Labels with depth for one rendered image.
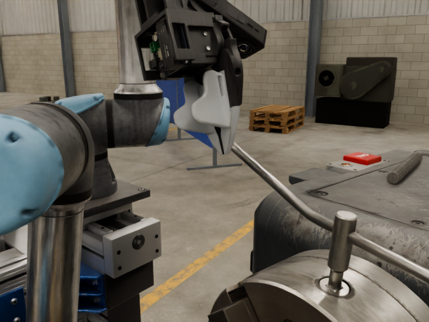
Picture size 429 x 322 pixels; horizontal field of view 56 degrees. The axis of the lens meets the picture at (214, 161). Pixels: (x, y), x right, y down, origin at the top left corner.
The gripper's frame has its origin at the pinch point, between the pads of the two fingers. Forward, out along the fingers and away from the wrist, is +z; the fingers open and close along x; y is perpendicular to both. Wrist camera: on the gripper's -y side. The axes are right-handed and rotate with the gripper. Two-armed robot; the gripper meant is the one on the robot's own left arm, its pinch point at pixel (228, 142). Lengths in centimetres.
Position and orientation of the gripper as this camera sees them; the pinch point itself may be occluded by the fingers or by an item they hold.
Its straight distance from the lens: 46.4
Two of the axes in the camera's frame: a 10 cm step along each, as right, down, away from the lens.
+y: -7.7, 1.6, -6.2
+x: 6.0, -1.4, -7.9
